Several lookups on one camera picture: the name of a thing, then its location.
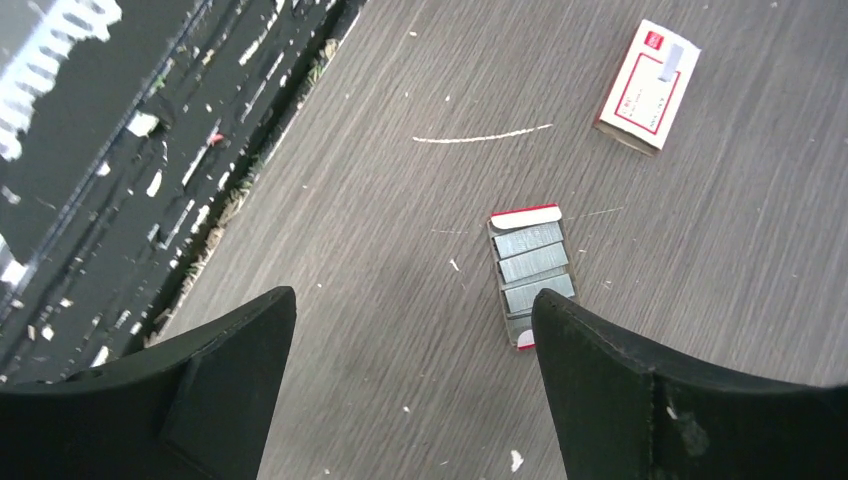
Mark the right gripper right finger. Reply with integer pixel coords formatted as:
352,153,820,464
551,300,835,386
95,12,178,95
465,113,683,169
532,289,847,480

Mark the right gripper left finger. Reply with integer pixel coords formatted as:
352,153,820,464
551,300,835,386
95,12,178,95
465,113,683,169
1,286,297,479

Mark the staple box tray with staples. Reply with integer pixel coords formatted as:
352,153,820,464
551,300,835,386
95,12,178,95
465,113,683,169
487,203,579,351

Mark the red white staple box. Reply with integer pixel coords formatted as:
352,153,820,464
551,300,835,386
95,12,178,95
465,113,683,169
593,19,701,156

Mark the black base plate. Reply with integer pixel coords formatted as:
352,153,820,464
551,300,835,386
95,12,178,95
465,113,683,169
1,1,360,387

